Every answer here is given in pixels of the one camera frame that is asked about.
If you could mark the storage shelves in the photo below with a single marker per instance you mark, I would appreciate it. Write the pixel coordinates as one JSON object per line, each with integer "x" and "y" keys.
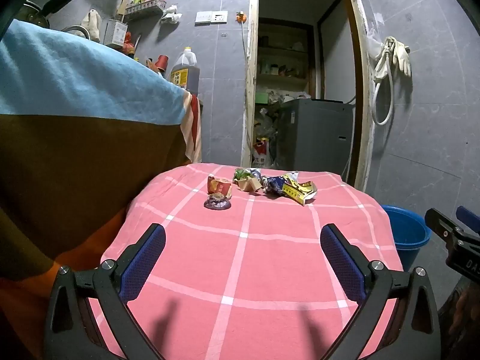
{"x": 283, "y": 63}

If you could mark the blue brown orange cloth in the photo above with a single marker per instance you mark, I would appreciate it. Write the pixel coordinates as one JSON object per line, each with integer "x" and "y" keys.
{"x": 75, "y": 157}

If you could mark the red paper carton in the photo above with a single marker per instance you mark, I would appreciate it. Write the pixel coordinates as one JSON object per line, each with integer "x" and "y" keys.
{"x": 218, "y": 186}

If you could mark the white rubber gloves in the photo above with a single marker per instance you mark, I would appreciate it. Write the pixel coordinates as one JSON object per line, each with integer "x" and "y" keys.
{"x": 403, "y": 58}

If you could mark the white wall socket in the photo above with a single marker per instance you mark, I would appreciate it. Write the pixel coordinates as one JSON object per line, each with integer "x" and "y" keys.
{"x": 219, "y": 17}

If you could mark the blue wrapper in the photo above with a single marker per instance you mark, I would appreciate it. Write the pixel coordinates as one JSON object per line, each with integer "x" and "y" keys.
{"x": 273, "y": 185}

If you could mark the pink checked tablecloth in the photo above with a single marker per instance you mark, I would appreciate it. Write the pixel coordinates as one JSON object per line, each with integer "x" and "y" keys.
{"x": 262, "y": 270}

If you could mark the purple crumpled wrapper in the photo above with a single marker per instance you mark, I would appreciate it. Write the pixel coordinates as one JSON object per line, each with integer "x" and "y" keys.
{"x": 217, "y": 204}

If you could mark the white plastic bag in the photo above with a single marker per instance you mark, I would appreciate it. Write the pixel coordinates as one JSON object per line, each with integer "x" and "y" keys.
{"x": 171, "y": 14}

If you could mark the blue plastic bucket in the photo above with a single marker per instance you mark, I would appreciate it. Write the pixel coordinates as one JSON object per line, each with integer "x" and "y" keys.
{"x": 407, "y": 228}

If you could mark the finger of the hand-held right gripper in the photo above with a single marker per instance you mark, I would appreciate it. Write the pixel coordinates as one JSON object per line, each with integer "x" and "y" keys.
{"x": 469, "y": 220}
{"x": 442, "y": 223}

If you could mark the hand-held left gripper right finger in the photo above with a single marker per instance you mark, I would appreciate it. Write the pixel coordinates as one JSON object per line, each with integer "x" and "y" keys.
{"x": 341, "y": 262}

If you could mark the white wall switch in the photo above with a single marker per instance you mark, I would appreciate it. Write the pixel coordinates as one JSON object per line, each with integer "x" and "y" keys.
{"x": 203, "y": 17}

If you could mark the white red sack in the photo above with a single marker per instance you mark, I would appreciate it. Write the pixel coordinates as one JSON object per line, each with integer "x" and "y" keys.
{"x": 261, "y": 154}

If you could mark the grey washing machine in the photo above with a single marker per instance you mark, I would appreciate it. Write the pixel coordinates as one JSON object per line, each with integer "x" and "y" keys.
{"x": 315, "y": 138}

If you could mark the green wrapper with brown cups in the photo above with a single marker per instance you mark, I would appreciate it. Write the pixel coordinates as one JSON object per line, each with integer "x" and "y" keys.
{"x": 247, "y": 182}

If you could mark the yellow snack wrapper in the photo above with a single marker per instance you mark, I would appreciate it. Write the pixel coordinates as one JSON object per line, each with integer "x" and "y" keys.
{"x": 300, "y": 191}

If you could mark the red cup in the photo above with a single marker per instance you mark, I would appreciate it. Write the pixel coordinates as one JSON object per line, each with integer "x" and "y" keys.
{"x": 162, "y": 63}

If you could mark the pile of plastic bags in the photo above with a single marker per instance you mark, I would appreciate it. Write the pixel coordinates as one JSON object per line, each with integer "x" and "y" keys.
{"x": 267, "y": 123}

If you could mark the wooden door frame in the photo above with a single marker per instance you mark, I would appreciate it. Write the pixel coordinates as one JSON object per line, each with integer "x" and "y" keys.
{"x": 250, "y": 82}

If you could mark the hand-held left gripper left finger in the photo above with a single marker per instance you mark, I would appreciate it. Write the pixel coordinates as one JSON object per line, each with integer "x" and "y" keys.
{"x": 144, "y": 262}

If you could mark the wall shelf rack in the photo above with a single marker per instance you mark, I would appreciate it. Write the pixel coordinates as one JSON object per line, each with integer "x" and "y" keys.
{"x": 145, "y": 9}

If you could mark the beige cloth bundle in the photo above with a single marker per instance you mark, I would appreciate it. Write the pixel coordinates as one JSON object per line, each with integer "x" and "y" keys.
{"x": 91, "y": 24}

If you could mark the cooking oil bottle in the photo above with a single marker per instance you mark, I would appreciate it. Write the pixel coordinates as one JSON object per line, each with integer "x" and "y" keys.
{"x": 183, "y": 69}

